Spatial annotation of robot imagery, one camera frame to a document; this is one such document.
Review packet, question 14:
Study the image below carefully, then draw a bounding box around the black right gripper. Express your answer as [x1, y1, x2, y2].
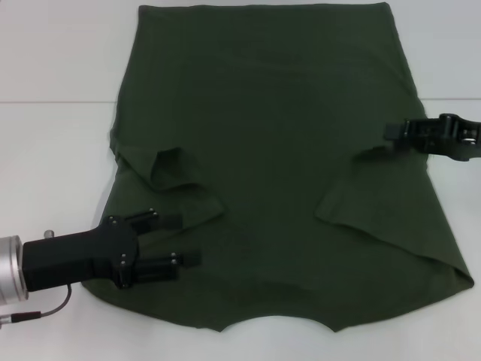
[383, 114, 481, 162]

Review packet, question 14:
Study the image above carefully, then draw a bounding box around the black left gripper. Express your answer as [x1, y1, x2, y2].
[22, 209, 202, 293]

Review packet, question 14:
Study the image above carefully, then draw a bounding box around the dark green t-shirt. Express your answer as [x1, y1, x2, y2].
[80, 2, 474, 334]

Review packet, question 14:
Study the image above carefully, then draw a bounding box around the left arm cable with plug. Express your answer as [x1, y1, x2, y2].
[0, 285, 73, 324]

